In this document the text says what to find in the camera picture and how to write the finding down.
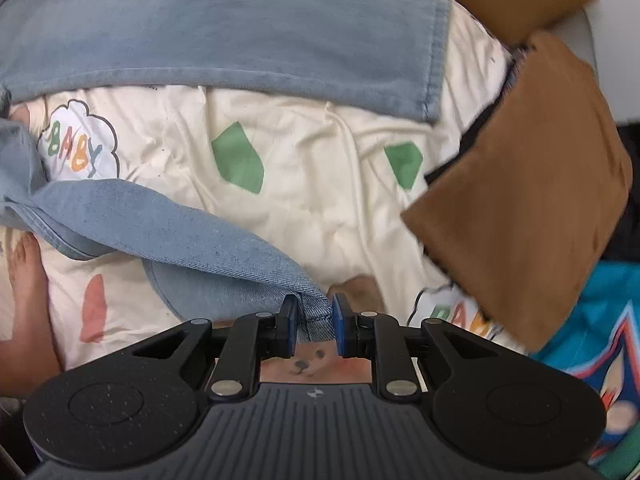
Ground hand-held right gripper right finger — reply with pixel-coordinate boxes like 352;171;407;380
331;293;497;402

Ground cream bear print bedsheet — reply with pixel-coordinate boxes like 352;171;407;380
0;0;531;396

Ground teal printed cloth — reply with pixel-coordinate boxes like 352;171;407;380
529;260;640;480

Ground light blue jeans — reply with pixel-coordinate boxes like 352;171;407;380
0;0;453;346

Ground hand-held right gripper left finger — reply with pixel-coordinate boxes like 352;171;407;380
131;294;300;402

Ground brown folded garment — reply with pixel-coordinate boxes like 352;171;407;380
400;30;634;353

